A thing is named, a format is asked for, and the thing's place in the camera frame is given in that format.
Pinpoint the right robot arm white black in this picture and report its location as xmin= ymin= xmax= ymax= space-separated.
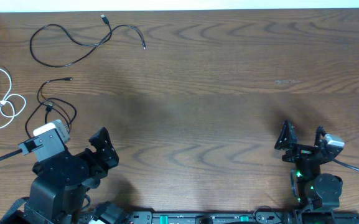
xmin=274 ymin=120 xmax=359 ymax=224

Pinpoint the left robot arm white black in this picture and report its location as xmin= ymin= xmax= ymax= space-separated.
xmin=0 ymin=128 xmax=128 ymax=223

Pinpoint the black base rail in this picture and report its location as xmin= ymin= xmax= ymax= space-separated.
xmin=78 ymin=205 xmax=359 ymax=224

